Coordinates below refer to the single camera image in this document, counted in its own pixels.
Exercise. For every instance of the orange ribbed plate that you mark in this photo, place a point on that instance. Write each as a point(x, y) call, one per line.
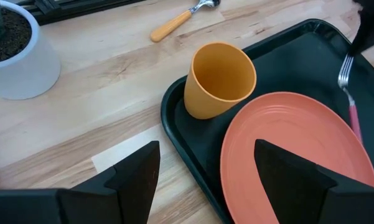
point(283, 124)

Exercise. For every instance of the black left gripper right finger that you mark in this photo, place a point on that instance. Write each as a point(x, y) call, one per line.
point(298, 189)

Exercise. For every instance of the white plant pot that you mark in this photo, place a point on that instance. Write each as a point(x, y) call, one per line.
point(28, 73)

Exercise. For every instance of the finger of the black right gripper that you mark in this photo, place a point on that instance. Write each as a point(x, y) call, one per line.
point(371, 28)

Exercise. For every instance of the dark green plastic tray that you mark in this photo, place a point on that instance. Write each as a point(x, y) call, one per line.
point(298, 62)

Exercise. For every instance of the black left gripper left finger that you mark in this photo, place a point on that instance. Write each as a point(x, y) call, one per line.
point(81, 205)

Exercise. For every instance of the black table edge rail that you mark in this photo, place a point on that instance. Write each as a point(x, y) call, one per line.
point(65, 11)

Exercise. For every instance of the dark potting soil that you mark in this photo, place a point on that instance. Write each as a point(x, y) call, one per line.
point(14, 37)

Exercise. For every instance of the yellow plastic cup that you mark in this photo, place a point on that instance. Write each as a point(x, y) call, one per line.
point(202, 99)

